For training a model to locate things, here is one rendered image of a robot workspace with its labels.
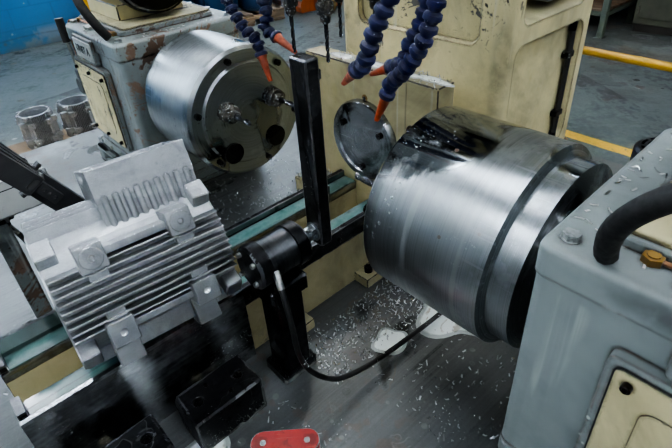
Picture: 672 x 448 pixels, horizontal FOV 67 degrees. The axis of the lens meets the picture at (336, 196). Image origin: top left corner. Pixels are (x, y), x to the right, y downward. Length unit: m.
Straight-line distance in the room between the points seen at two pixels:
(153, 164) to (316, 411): 0.39
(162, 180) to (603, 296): 0.48
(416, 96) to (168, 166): 0.37
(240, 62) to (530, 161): 0.57
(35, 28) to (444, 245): 6.00
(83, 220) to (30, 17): 5.72
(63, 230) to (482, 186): 0.46
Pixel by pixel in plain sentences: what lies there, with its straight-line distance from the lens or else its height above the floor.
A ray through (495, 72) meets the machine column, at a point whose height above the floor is 1.14.
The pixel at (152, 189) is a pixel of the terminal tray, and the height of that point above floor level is 1.11.
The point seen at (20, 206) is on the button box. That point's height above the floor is 1.04.
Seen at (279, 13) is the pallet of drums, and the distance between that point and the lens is 6.04.
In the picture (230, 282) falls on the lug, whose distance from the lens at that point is 0.67.
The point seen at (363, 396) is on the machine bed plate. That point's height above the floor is 0.80.
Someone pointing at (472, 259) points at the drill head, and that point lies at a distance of 0.53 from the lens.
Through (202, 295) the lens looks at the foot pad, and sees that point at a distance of 0.63.
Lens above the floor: 1.42
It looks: 33 degrees down
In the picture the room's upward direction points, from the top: 4 degrees counter-clockwise
